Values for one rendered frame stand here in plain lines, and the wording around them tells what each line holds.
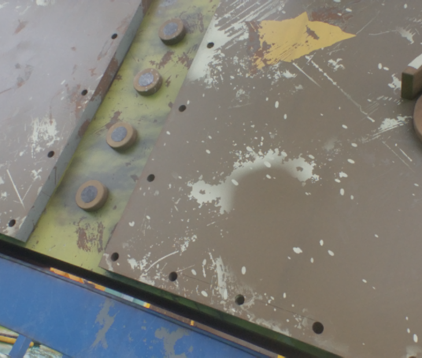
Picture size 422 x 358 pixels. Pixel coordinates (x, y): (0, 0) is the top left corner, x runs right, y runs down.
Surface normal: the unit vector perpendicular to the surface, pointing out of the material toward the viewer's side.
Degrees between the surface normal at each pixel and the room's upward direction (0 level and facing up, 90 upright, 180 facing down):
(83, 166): 90
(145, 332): 90
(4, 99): 90
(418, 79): 124
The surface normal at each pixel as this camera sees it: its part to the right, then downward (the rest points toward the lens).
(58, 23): -0.32, -0.44
